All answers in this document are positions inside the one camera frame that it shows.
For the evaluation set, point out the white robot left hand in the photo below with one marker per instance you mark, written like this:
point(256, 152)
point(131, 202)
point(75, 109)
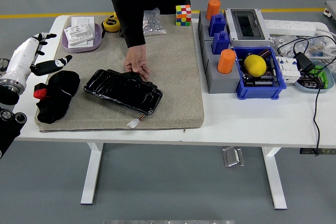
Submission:
point(22, 53)

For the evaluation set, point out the person's right hand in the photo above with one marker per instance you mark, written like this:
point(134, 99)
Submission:
point(136, 60)

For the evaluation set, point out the black glossy panel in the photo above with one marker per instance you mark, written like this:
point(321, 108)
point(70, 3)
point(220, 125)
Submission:
point(123, 90)

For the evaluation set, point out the black rag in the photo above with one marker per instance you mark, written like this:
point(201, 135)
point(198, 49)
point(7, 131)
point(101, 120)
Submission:
point(57, 95)

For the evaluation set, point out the person's right forearm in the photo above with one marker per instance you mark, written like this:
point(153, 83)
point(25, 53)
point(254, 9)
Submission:
point(132, 32)

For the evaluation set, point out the orange cylinder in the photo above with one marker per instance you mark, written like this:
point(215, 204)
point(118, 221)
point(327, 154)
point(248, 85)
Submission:
point(213, 9)
point(226, 61)

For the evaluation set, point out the colourful puzzle cube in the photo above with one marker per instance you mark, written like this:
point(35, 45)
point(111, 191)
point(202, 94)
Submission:
point(183, 15)

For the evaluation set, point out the grey-brown mat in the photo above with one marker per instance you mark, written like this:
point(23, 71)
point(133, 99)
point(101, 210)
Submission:
point(170, 77)

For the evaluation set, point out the clear bag of screws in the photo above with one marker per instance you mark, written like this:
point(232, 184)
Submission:
point(153, 24)

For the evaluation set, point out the yellow tape measure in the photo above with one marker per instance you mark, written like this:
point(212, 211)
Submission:
point(111, 24)

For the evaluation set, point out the purple tray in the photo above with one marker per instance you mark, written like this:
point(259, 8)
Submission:
point(97, 41)

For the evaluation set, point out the grey base block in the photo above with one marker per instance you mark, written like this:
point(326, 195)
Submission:
point(223, 83)
point(203, 28)

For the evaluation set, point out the blue block with knob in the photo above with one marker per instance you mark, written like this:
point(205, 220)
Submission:
point(217, 26)
point(221, 43)

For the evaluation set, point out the grey distribution box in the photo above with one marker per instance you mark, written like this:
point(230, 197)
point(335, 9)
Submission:
point(246, 39)

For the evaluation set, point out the brown cylindrical capacitor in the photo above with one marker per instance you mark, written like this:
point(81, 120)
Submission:
point(265, 53)

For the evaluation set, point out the yellow lemon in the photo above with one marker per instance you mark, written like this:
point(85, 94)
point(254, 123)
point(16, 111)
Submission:
point(255, 65)

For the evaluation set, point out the white power strip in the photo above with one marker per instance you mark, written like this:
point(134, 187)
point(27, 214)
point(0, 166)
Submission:
point(288, 26)

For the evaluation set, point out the clear bag of white rings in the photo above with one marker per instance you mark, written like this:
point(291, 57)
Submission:
point(282, 44)

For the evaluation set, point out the white table leg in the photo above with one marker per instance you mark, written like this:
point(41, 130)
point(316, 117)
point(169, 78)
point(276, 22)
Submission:
point(274, 176)
point(92, 171)

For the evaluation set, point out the blue plastic bin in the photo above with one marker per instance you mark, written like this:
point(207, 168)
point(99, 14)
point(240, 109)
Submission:
point(258, 94)

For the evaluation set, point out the white circuit breaker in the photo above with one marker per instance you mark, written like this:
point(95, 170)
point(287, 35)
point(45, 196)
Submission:
point(287, 72)

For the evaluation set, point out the black power adapter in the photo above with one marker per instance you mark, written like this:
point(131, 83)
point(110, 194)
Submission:
point(304, 62)

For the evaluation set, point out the white cart base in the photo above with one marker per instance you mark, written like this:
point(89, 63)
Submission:
point(331, 7)

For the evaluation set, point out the clear bag of blue parts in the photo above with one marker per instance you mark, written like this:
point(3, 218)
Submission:
point(319, 47)

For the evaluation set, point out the small dark circuit board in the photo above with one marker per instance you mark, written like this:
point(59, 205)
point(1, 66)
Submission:
point(309, 83)

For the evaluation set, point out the green plastic part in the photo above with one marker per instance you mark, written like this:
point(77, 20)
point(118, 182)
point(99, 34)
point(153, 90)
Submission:
point(324, 79)

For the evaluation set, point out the light blue dish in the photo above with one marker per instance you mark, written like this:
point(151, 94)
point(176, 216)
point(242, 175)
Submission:
point(330, 77)

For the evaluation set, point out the black box under table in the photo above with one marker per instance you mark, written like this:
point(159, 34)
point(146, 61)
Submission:
point(325, 151)

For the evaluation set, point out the white switch plate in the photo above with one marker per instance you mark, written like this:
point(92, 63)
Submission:
point(82, 20)

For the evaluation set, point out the silver metal bracket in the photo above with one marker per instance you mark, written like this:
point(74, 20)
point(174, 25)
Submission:
point(232, 157)

